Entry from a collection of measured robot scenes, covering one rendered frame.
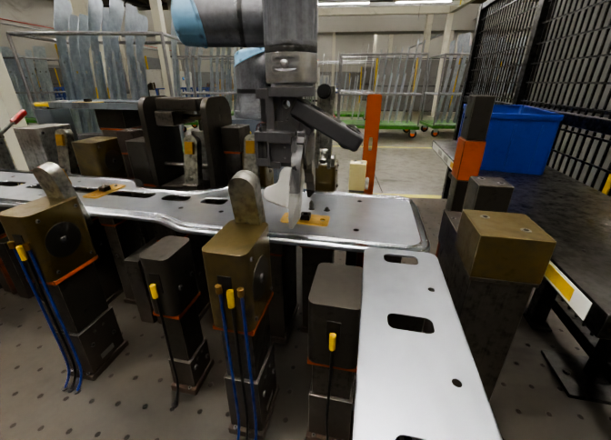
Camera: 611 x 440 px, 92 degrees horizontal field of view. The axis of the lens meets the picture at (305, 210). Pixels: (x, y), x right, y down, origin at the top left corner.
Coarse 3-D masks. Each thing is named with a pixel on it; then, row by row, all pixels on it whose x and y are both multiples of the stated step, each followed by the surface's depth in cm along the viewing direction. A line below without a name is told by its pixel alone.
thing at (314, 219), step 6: (282, 216) 53; (306, 216) 51; (312, 216) 53; (318, 216) 53; (324, 216) 53; (282, 222) 51; (300, 222) 51; (306, 222) 51; (312, 222) 51; (318, 222) 51; (324, 222) 51
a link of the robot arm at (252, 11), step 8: (248, 0) 45; (256, 0) 45; (248, 8) 45; (256, 8) 45; (248, 16) 45; (256, 16) 45; (248, 24) 46; (256, 24) 46; (248, 32) 46; (256, 32) 47; (248, 40) 48; (256, 40) 48
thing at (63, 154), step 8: (56, 136) 78; (64, 136) 78; (72, 136) 80; (56, 144) 78; (64, 144) 78; (64, 152) 79; (72, 152) 80; (64, 160) 80; (72, 160) 80; (64, 168) 80; (72, 168) 80
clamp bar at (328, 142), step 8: (320, 88) 59; (328, 88) 59; (320, 96) 60; (328, 96) 60; (320, 104) 63; (328, 104) 63; (328, 112) 64; (320, 136) 65; (320, 144) 66; (328, 144) 64; (328, 152) 65; (328, 160) 65; (328, 168) 66
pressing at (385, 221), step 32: (0, 192) 65; (32, 192) 65; (128, 192) 66; (160, 192) 65; (192, 192) 64; (224, 192) 65; (320, 192) 64; (352, 192) 64; (192, 224) 51; (224, 224) 51; (288, 224) 51; (352, 224) 51; (384, 224) 51; (416, 224) 51
